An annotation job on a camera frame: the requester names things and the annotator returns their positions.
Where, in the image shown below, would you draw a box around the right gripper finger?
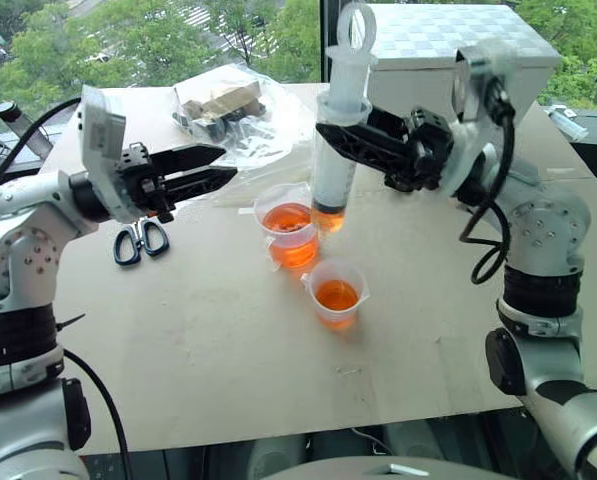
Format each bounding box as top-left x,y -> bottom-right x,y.
314,121 -> 412,177
365,106 -> 414,138

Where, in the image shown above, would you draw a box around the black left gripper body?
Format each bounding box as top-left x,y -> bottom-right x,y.
115,141 -> 175,224

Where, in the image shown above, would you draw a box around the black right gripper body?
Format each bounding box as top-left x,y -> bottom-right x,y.
383,106 -> 455,194

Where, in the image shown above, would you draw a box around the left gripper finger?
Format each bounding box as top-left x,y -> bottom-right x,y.
149,143 -> 228,170
163,166 -> 240,207

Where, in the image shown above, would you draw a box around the large clear plastic syringe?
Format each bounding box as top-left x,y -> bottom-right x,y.
309,1 -> 380,234

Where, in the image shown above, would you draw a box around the large clear cup red liquid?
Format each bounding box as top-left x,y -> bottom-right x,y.
253,181 -> 322,272

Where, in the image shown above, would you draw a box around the small clear syringe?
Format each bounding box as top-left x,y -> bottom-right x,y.
546,104 -> 591,143

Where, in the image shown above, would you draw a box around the small clear cup red liquid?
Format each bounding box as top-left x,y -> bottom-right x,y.
299,257 -> 371,332

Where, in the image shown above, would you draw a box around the brown cardboard pack in bag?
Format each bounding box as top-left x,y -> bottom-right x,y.
179,81 -> 268,140

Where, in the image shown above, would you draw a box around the white box checkered top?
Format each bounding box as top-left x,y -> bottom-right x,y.
366,2 -> 565,125

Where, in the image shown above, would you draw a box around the clear plastic bag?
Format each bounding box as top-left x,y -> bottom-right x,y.
171,63 -> 320,177

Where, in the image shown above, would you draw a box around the black round knob stand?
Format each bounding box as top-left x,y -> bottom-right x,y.
0,100 -> 55,162

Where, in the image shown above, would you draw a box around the grey robot torso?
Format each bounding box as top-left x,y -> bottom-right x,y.
260,453 -> 522,480

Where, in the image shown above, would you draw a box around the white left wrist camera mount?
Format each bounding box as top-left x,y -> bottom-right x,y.
76,83 -> 135,224

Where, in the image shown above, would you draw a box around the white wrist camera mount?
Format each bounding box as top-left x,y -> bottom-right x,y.
440,38 -> 519,199
76,83 -> 135,224

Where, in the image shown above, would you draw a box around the blue handled scissors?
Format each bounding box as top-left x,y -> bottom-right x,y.
113,217 -> 171,268

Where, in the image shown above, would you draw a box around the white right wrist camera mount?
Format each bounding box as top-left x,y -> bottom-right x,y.
440,38 -> 519,199

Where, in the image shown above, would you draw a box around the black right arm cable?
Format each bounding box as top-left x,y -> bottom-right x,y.
458,78 -> 519,287

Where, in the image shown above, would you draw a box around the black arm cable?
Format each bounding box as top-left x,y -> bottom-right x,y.
458,78 -> 519,287
0,96 -> 84,189
61,348 -> 132,480

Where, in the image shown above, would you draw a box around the dark window frame post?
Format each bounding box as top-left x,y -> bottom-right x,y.
319,0 -> 330,84

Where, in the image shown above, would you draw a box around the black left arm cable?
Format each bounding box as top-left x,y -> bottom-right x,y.
0,96 -> 84,189
61,348 -> 132,480

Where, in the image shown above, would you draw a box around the thin white cable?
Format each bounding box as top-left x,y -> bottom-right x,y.
349,426 -> 395,457

